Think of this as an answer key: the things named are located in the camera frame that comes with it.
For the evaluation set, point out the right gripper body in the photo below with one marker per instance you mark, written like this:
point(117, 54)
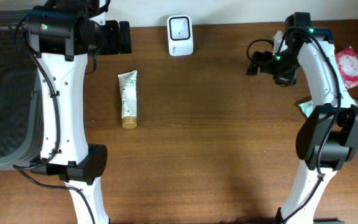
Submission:
point(281, 69)

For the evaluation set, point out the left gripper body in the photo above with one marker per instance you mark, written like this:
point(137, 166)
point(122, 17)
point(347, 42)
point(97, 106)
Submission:
point(111, 38)

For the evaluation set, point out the mint green wipes packet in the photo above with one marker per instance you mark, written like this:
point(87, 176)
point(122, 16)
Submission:
point(306, 108)

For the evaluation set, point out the white cream tube gold cap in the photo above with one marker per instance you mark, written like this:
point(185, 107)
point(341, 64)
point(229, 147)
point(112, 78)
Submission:
point(128, 91)

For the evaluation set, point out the red floral tissue pack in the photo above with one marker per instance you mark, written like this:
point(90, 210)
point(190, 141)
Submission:
point(347, 61)

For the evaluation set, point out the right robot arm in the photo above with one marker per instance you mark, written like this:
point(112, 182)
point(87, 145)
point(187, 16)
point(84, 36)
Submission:
point(329, 137)

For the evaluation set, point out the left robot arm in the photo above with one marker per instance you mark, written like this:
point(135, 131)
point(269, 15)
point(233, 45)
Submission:
point(60, 37)

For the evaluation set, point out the white barcode scanner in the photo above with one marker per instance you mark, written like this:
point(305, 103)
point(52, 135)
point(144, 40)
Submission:
point(180, 35)

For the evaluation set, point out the grey plastic mesh basket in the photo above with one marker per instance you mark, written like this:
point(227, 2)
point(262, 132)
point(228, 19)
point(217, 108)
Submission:
point(21, 123)

